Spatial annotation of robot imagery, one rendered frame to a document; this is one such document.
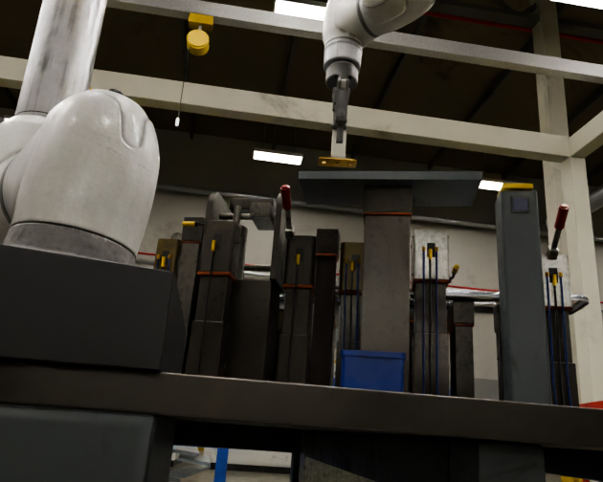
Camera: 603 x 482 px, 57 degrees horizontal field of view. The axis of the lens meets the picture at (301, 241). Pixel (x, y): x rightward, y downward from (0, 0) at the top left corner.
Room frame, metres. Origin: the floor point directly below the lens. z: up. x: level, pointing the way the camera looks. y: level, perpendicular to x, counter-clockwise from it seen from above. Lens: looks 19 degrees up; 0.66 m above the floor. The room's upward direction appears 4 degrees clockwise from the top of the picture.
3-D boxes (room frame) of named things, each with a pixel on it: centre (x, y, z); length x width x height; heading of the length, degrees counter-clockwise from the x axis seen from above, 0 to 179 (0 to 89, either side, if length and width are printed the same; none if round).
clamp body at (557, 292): (1.19, -0.56, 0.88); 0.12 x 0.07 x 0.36; 171
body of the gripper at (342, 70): (1.10, -0.07, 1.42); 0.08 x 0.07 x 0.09; 0
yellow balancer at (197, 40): (3.13, 0.79, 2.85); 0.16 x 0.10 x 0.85; 97
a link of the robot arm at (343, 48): (1.10, -0.07, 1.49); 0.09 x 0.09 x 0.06
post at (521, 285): (1.05, -0.43, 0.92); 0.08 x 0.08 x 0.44; 81
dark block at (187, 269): (1.28, 0.25, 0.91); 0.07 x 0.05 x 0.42; 171
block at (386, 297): (1.09, -0.18, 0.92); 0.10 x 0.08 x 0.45; 81
